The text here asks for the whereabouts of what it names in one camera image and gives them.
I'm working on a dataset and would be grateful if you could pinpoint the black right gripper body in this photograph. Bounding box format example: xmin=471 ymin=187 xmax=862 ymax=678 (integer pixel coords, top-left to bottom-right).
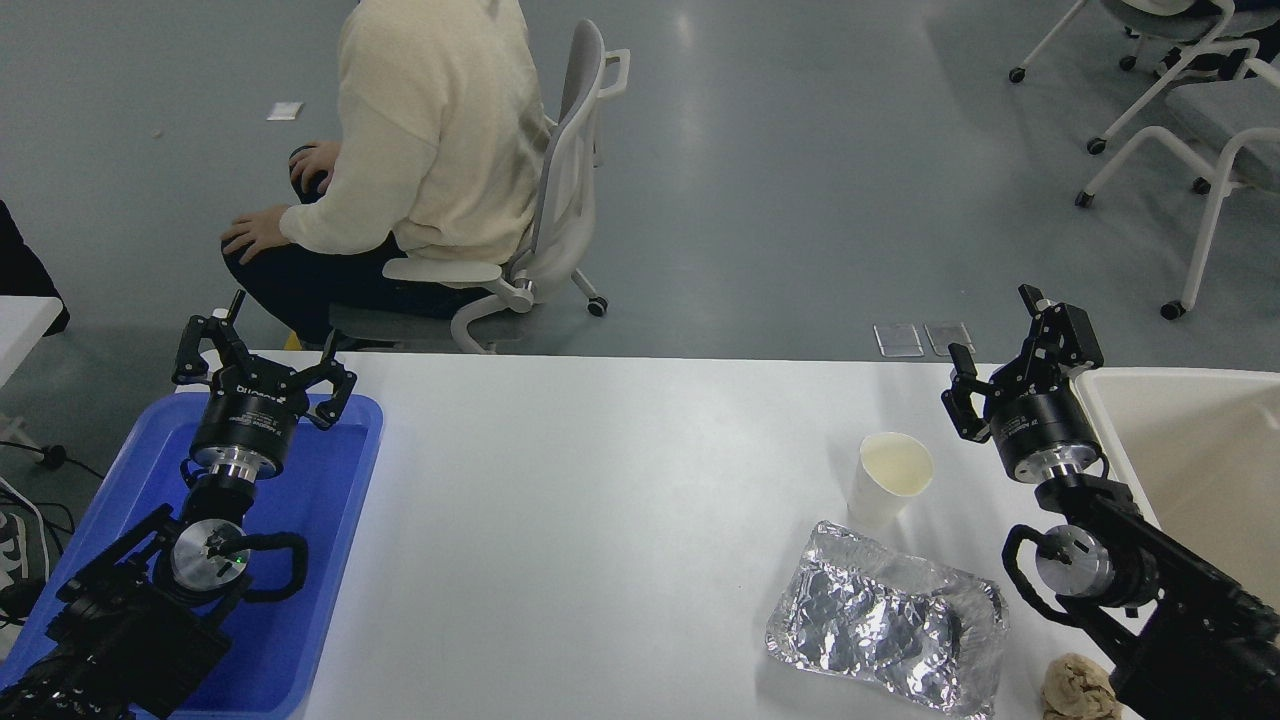
xmin=990 ymin=387 xmax=1102 ymax=472

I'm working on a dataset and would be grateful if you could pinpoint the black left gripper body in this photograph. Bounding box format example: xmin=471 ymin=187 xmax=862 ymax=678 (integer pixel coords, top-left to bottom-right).
xmin=189 ymin=370 xmax=305 ymax=469

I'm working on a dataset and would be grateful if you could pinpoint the white paper cup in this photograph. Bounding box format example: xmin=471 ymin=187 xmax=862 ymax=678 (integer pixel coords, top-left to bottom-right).
xmin=848 ymin=431 xmax=935 ymax=529

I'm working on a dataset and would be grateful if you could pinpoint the person's left hand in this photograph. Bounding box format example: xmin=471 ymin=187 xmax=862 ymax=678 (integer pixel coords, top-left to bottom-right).
xmin=220 ymin=207 xmax=293 ymax=265

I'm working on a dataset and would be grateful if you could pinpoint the person's right hand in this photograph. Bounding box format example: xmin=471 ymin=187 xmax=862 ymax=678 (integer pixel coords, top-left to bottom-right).
xmin=290 ymin=142 xmax=344 ymax=196

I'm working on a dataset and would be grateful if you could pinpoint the blue plastic tray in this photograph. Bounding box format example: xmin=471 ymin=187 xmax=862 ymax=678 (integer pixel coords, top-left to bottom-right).
xmin=0 ymin=392 xmax=386 ymax=720

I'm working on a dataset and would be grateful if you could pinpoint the large pale bin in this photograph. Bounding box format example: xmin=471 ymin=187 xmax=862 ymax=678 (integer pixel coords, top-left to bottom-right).
xmin=1073 ymin=366 xmax=1280 ymax=613

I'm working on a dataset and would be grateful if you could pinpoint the small white table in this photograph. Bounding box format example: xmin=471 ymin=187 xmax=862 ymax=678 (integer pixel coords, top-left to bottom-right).
xmin=0 ymin=296 xmax=63 ymax=391

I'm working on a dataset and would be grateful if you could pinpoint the crumpled silver foil tray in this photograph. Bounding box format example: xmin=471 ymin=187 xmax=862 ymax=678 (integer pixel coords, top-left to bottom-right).
xmin=765 ymin=520 xmax=1011 ymax=719

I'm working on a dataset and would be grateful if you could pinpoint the crumpled tan paper ball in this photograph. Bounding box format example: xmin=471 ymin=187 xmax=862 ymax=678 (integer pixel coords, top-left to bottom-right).
xmin=1040 ymin=653 xmax=1119 ymax=720

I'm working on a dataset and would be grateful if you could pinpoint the white grey office chair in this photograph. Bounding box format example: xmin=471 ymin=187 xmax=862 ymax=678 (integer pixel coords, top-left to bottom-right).
xmin=1008 ymin=0 xmax=1273 ymax=156
xmin=1074 ymin=58 xmax=1280 ymax=321
xmin=328 ymin=18 xmax=633 ymax=356

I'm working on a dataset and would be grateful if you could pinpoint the black cable with plug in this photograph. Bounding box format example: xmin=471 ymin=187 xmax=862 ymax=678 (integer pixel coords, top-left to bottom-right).
xmin=0 ymin=438 xmax=106 ymax=481

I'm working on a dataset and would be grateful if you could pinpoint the white cable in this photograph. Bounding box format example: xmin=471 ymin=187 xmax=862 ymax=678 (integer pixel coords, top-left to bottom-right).
xmin=0 ymin=478 xmax=53 ymax=586

